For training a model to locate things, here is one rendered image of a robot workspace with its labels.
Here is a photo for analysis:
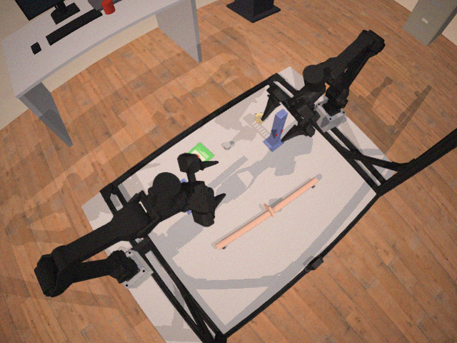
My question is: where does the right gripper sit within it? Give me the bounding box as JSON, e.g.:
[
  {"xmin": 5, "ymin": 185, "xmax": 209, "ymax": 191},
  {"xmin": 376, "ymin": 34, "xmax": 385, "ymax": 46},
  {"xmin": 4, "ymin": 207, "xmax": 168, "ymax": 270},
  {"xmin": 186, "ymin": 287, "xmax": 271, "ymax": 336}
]
[{"xmin": 261, "ymin": 85, "xmax": 316, "ymax": 142}]

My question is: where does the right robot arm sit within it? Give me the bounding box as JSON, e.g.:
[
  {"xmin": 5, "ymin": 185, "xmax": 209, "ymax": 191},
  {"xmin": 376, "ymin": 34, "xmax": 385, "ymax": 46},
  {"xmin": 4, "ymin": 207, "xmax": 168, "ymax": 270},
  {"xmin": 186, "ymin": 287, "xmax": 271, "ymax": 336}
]
[{"xmin": 291, "ymin": 30, "xmax": 385, "ymax": 124}]

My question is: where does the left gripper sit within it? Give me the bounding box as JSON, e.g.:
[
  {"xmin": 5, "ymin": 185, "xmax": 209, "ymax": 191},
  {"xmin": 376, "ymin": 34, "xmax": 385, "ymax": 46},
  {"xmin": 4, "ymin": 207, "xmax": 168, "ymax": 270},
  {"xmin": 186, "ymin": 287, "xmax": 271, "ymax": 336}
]
[{"xmin": 176, "ymin": 153, "xmax": 226, "ymax": 227}]

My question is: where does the long tan rail with center flange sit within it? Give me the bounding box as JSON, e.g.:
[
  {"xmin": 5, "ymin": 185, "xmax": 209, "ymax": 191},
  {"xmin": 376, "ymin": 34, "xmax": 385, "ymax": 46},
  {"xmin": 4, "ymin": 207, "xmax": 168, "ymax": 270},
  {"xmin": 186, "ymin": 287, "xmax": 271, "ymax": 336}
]
[{"xmin": 216, "ymin": 177, "xmax": 318, "ymax": 250}]

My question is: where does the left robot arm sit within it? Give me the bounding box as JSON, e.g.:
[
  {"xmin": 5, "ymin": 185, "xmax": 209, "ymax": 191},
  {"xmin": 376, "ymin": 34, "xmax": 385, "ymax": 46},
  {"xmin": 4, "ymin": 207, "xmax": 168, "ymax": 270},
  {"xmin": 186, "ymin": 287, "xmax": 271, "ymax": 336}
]
[{"xmin": 34, "ymin": 172, "xmax": 216, "ymax": 297}]

